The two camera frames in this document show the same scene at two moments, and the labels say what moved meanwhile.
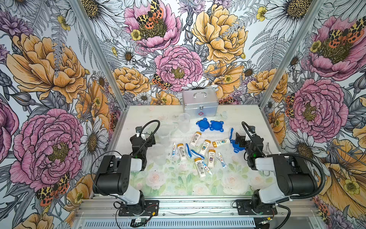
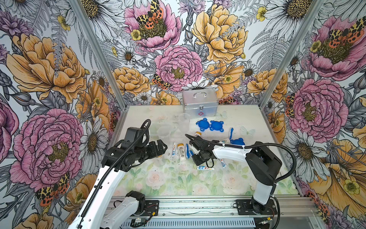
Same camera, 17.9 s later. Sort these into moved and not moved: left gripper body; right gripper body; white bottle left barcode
Moved: left gripper body; right gripper body
Not moved: white bottle left barcode
